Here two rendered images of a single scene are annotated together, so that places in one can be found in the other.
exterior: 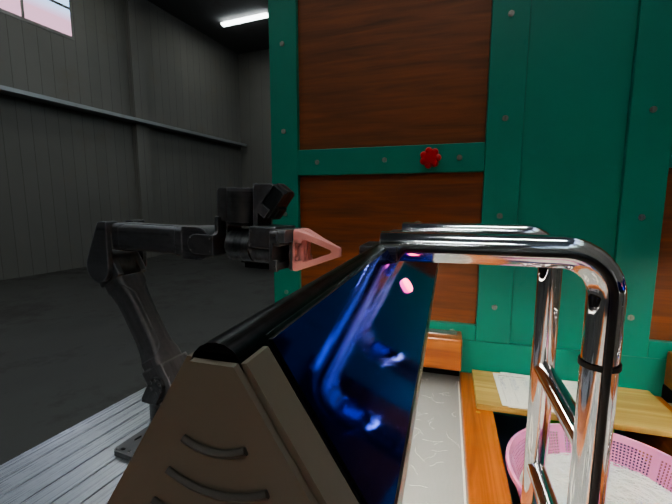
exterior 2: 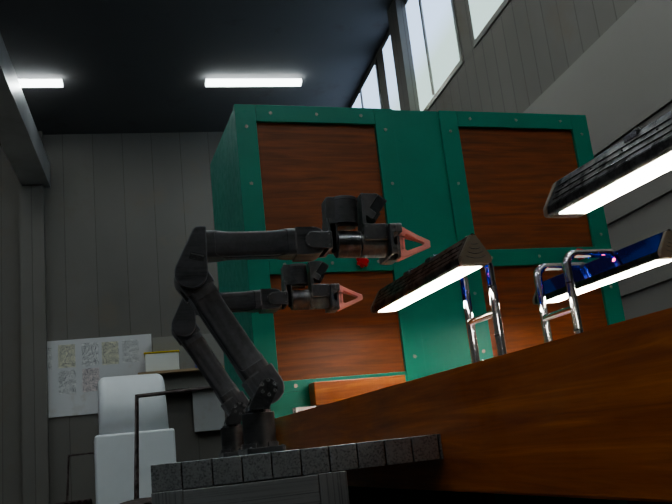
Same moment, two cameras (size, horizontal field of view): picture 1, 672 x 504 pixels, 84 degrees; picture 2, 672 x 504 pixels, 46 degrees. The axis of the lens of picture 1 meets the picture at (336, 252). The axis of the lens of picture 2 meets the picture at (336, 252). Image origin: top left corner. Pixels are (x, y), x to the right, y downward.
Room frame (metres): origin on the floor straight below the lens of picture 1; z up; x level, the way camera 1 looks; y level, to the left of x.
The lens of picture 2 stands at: (-1.19, 1.33, 0.67)
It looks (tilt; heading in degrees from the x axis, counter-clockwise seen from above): 14 degrees up; 325
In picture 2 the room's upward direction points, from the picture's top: 6 degrees counter-clockwise
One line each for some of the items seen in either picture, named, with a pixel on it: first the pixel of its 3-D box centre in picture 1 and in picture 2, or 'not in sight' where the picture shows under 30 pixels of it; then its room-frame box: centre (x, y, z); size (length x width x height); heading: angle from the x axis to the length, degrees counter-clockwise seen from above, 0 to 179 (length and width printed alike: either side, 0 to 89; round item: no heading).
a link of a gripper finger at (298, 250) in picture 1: (317, 249); (345, 298); (0.61, 0.03, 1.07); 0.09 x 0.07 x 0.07; 68
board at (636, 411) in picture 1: (565, 399); not in sight; (0.67, -0.44, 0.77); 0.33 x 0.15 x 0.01; 73
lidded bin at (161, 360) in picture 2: not in sight; (162, 362); (8.45, -2.63, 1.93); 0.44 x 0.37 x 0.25; 68
